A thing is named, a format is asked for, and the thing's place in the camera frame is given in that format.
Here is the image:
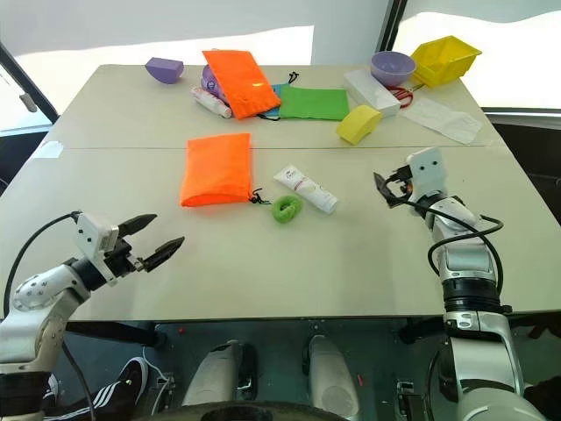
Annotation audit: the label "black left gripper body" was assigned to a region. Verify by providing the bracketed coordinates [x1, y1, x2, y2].
[103, 226, 146, 280]

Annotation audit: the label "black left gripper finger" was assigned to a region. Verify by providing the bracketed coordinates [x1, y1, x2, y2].
[141, 236, 187, 270]
[118, 213, 159, 240]

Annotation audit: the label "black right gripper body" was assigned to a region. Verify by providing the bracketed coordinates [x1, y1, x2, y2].
[390, 163, 415, 202]

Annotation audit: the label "clear plastic bag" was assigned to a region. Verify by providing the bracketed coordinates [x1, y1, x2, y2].
[400, 96, 485, 146]

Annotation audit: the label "yellow foam block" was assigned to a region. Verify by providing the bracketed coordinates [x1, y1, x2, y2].
[335, 103, 383, 146]

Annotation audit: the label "white cream tube pink print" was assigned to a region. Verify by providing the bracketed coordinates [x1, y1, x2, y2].
[273, 163, 339, 215]

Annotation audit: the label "white rectangular box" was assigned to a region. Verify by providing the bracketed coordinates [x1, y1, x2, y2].
[342, 68, 402, 118]

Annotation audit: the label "green hair scrunchie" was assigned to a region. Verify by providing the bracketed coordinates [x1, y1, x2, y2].
[271, 195, 305, 224]

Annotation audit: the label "purple plastic bowl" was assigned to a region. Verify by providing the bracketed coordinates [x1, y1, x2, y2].
[370, 50, 417, 87]

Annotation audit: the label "black striped sneaker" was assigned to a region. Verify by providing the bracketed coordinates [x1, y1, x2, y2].
[40, 356, 151, 421]

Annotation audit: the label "white rounded robot leg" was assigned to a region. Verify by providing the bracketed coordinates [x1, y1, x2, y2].
[305, 334, 361, 418]
[181, 339, 247, 408]

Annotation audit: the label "yellow plastic bin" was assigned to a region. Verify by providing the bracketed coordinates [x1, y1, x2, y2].
[409, 35, 484, 89]

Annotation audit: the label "white tube red print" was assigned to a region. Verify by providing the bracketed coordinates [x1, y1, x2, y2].
[190, 84, 233, 119]

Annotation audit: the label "purple foam block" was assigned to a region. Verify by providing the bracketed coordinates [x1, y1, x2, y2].
[144, 56, 185, 86]

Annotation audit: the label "black window pillar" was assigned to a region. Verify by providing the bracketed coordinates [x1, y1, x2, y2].
[377, 0, 412, 59]

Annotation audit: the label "purple plastic toy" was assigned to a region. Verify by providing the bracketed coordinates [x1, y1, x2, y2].
[200, 64, 225, 96]

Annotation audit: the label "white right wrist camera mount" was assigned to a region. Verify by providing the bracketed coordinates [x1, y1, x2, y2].
[405, 146, 449, 203]

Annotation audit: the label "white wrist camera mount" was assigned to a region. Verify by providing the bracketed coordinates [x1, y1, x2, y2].
[73, 211, 120, 287]
[405, 146, 449, 203]

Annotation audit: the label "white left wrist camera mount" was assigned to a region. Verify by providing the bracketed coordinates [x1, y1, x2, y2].
[73, 211, 120, 287]

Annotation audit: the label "black table frame bar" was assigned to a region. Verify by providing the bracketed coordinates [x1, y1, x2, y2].
[64, 321, 168, 351]

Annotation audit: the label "red handled scissors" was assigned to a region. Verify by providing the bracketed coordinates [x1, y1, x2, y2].
[387, 82, 424, 109]

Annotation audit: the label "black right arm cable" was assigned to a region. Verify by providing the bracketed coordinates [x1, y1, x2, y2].
[409, 197, 506, 293]

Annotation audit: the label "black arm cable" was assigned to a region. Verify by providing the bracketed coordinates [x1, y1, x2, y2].
[1, 210, 83, 318]
[409, 197, 506, 293]

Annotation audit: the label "orange fabric pouch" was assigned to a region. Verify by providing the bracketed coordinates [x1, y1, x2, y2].
[178, 132, 270, 209]
[201, 49, 282, 121]

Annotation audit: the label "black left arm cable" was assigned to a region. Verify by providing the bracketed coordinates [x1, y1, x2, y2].
[1, 210, 83, 318]

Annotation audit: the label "green fabric pouch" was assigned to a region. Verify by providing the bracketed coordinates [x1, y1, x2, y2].
[278, 83, 351, 122]

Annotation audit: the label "thin white floor cable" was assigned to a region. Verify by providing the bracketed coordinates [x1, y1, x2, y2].
[141, 345, 175, 383]

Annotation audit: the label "dark slanted frame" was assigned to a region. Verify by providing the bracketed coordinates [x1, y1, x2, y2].
[0, 38, 61, 129]

